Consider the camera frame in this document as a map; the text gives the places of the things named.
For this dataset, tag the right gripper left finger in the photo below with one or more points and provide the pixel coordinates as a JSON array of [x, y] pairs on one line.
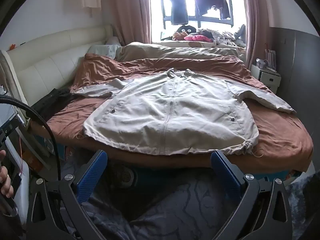
[[44, 220]]

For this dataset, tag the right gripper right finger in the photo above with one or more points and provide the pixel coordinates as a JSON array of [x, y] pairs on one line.
[[263, 210]]

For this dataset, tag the beige jacket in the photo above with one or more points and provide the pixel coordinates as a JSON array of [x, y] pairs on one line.
[[177, 112]]

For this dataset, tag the clothes pile on sill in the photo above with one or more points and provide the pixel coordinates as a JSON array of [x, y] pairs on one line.
[[226, 38]]

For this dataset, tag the person left hand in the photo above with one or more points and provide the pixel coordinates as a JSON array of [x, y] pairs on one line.
[[6, 187]]

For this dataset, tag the patterned grey trousers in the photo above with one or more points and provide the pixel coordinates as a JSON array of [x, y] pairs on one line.
[[193, 207]]

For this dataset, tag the brown bed sheet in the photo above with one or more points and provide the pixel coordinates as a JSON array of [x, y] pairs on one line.
[[284, 143]]

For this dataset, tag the black garment on bed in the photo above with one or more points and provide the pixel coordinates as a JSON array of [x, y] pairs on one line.
[[53, 102]]

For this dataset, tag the white nightstand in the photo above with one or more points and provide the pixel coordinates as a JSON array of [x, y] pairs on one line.
[[269, 78]]

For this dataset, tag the cream padded headboard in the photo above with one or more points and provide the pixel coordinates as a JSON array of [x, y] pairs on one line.
[[35, 68]]

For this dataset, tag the light green pillow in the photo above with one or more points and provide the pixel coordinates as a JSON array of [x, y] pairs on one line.
[[104, 50]]

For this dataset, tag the beige duvet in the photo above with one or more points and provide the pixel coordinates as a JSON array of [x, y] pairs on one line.
[[177, 50]]

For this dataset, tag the pink cloth on sill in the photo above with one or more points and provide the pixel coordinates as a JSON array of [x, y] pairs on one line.
[[197, 38]]

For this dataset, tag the right pink curtain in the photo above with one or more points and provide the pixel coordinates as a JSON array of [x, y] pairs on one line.
[[257, 30]]

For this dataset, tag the pink curtain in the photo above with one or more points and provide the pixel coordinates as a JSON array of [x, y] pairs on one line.
[[257, 30], [131, 20]]

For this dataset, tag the stuffed toy on sill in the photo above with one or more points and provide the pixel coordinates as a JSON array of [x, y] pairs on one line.
[[182, 32]]

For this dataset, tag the left pink curtain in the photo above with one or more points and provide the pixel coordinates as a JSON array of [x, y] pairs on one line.
[[131, 20]]

